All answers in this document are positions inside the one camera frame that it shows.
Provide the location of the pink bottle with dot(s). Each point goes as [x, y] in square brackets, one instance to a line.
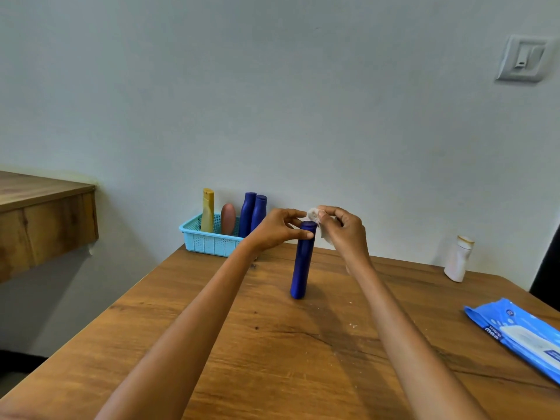
[228, 219]

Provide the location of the black door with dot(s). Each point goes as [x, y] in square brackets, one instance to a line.
[547, 279]

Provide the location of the grey wall light switch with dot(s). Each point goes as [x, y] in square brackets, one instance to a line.
[524, 58]

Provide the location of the person's right hand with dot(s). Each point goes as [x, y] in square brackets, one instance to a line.
[348, 238]

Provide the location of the yellow bottle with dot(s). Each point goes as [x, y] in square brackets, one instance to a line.
[208, 195]

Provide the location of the white wipe cloth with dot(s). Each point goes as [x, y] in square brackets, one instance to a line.
[313, 212]

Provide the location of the person's left forearm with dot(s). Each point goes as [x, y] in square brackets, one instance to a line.
[175, 341]

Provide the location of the wide dark blue bottle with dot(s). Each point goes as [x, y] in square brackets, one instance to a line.
[302, 266]

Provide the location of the slim dark blue bottle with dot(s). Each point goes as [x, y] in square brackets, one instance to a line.
[246, 214]
[259, 209]

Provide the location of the person's right forearm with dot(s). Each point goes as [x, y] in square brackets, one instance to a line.
[415, 349]

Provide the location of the light blue plastic basket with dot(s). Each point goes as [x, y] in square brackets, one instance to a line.
[205, 244]

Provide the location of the blue wet wipes pack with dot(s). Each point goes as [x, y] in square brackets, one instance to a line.
[498, 321]

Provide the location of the wooden table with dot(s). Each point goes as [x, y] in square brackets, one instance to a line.
[297, 345]

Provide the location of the person's left hand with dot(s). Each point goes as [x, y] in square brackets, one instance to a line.
[275, 231]

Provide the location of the wooden side desk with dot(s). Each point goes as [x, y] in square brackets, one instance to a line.
[43, 223]

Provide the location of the beige bottle with white cap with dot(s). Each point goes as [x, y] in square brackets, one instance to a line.
[207, 220]

